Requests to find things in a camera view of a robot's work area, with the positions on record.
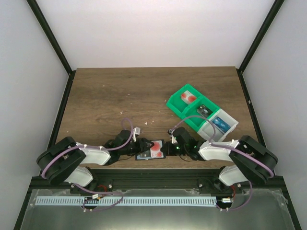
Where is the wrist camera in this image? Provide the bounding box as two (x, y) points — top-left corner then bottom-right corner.
(132, 127), (141, 142)
(167, 129), (177, 144)

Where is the black vip credit card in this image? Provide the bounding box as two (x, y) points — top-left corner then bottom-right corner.
(135, 152), (152, 161)

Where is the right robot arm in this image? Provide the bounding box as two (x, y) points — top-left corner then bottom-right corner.
(162, 127), (278, 187)

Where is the red dotted card stack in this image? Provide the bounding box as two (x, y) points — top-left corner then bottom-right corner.
(180, 90), (197, 104)

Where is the blue card stack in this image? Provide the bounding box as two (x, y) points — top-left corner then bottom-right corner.
(212, 116), (231, 133)

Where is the black card holder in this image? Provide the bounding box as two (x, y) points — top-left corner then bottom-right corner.
(135, 139), (166, 161)

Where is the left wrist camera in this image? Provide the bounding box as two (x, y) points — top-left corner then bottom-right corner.
(132, 127), (141, 142)

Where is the light blue cable duct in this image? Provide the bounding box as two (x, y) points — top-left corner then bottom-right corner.
(35, 196), (217, 207)

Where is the dark card stack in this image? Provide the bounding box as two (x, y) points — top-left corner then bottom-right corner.
(197, 104), (213, 118)

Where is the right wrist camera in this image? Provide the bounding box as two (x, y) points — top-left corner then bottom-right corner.
(167, 129), (177, 144)

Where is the black aluminium frame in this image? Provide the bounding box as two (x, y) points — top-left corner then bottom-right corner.
(14, 0), (301, 230)

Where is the red circle credit card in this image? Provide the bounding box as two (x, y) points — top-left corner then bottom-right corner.
(150, 140), (164, 159)

